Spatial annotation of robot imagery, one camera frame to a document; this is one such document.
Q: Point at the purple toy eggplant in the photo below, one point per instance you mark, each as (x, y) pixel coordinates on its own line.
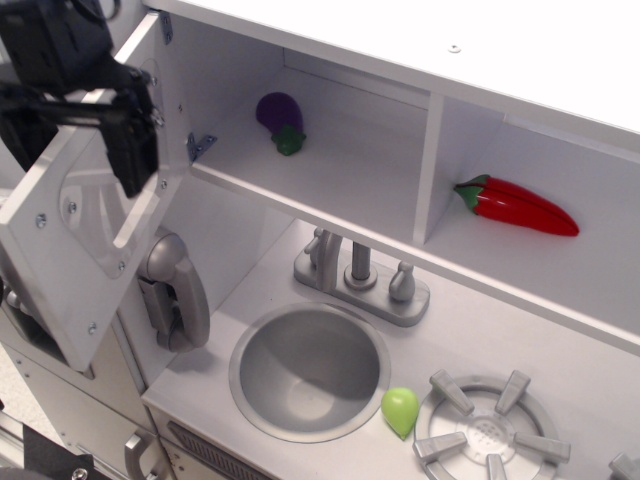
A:
(282, 116)

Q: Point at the grey toy telephone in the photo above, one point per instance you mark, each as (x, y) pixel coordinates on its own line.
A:
(173, 294)

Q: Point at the white toy kitchen cabinet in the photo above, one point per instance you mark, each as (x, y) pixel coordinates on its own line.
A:
(401, 101)

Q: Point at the grey toy stove burner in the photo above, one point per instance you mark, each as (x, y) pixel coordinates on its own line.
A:
(481, 427)

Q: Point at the red toy chili pepper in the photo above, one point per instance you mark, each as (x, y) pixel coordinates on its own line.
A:
(504, 201)

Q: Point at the white microwave door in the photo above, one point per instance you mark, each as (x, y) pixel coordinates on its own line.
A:
(71, 240)

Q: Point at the green toy pear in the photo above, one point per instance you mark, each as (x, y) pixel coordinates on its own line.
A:
(400, 409)

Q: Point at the round metal sink bowl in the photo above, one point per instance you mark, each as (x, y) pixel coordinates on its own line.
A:
(309, 373)

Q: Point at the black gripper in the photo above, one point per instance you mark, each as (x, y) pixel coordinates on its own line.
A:
(46, 65)

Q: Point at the grey toy faucet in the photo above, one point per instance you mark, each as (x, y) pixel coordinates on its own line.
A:
(394, 295)

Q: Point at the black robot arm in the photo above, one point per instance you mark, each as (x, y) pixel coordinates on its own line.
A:
(62, 15)

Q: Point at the grey oven door handle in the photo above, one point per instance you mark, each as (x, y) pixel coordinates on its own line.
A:
(134, 449)

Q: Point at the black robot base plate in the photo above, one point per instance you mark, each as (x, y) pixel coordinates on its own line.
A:
(26, 454)

